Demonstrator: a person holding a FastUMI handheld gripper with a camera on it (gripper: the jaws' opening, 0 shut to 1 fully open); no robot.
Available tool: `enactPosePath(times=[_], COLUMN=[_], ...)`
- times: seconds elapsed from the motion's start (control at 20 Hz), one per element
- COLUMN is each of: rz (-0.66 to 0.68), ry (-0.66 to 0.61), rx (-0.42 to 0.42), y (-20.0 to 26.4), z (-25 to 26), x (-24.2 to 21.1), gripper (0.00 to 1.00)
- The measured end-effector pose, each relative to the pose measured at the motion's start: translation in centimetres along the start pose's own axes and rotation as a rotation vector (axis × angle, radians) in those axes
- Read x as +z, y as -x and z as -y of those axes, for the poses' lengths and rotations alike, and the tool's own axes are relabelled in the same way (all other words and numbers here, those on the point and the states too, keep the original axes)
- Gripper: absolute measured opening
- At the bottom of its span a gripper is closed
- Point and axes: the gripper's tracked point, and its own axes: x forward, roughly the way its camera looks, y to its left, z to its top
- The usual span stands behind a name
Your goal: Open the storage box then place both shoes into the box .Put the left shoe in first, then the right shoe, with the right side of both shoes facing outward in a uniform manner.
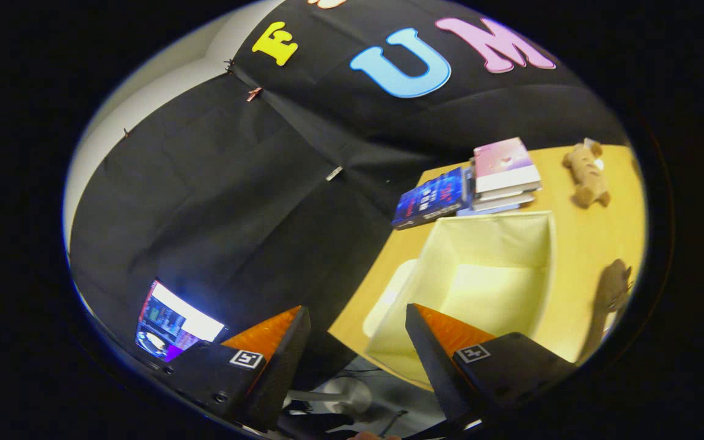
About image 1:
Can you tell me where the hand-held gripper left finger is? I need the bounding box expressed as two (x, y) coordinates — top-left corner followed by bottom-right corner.
(163, 306), (312, 431)

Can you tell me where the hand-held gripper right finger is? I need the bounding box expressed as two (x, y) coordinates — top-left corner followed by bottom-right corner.
(405, 303), (578, 428)

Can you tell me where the cream fabric storage box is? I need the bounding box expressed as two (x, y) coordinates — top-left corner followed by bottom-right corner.
(362, 211), (557, 392)

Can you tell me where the brown fuzzy slipper shoe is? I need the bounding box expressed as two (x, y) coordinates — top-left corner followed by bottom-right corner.
(578, 258), (634, 362)

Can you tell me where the grey chair base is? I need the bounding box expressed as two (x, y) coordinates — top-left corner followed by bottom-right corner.
(285, 376), (374, 419)

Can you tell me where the computer monitor screen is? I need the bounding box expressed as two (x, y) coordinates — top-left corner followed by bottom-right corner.
(135, 279), (226, 362)

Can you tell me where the blue cover book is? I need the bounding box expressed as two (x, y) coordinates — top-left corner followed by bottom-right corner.
(392, 166), (472, 231)

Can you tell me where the white paperback book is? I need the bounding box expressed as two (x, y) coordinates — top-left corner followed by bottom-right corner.
(457, 199), (536, 216)
(474, 186), (539, 205)

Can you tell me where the black backdrop cloth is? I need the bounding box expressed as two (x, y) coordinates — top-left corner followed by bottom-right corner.
(68, 0), (631, 392)

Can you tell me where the pink cover book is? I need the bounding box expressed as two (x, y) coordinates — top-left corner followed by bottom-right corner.
(473, 137), (542, 195)

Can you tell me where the brown plush toy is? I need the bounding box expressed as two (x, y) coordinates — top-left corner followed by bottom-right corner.
(562, 139), (611, 208)

